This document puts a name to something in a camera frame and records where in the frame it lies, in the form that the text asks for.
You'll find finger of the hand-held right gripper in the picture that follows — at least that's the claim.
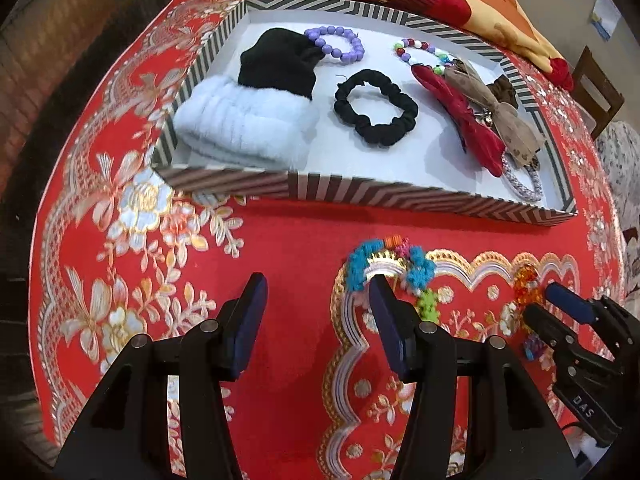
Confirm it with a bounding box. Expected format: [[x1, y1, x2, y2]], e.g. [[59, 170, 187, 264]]
[[522, 304, 577, 362], [544, 282, 601, 326]]

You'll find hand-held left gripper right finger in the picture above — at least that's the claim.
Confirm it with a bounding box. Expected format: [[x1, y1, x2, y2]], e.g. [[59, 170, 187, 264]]
[[369, 275, 576, 480]]

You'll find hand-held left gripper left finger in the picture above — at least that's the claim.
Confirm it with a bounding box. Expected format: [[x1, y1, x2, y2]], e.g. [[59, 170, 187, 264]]
[[52, 272, 268, 480]]

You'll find orange crystal bracelet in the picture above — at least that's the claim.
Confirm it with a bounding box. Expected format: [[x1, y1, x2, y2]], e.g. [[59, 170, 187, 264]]
[[514, 265, 546, 307]]

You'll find colourful pompom bracelet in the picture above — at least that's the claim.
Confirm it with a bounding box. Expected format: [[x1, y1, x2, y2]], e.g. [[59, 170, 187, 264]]
[[346, 236, 437, 322]]

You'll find striped box white inside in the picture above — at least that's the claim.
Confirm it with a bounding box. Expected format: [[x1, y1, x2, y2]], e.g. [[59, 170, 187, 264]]
[[151, 0, 580, 227]]

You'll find beige mesh hair bow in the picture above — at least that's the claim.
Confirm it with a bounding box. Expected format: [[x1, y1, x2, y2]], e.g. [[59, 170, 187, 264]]
[[444, 58, 543, 167]]

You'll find red satin hair bow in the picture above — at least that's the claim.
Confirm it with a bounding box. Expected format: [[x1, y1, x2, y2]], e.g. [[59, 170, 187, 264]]
[[411, 64, 507, 178]]

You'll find brown scrunchie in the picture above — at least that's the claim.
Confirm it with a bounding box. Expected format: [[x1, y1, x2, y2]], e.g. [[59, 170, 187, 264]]
[[487, 75, 521, 111]]

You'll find black scrunchie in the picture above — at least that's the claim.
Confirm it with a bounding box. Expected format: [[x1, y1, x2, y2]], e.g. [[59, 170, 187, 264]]
[[334, 68, 420, 147]]

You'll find black knit headband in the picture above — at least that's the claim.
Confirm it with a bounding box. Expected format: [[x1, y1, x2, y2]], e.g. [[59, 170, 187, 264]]
[[237, 27, 323, 101]]

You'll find multicolour bead bracelet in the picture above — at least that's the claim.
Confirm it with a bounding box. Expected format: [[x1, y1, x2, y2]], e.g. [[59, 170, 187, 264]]
[[392, 37, 453, 77]]

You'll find purple bead bracelet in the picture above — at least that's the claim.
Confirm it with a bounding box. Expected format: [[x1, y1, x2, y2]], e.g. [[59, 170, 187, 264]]
[[303, 25, 366, 66]]

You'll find red floral bedsheet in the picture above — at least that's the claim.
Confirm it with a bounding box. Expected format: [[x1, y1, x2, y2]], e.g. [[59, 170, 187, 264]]
[[32, 0, 628, 480]]

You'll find grey patterned cloth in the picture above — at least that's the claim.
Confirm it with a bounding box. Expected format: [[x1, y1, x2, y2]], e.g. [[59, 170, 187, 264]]
[[595, 120, 640, 241]]

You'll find white fluffy headband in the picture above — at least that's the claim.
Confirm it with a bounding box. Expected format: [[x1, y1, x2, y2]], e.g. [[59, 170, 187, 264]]
[[172, 74, 321, 170]]

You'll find wooden chair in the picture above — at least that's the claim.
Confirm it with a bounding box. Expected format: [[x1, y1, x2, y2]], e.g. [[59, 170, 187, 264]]
[[571, 46, 626, 138]]

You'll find silver braided bracelet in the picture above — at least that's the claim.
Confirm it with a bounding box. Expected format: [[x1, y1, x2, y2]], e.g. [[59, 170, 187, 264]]
[[501, 152, 545, 202]]

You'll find white blue wall notice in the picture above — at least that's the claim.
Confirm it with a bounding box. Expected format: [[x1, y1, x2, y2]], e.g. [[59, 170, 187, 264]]
[[589, 0, 622, 42]]

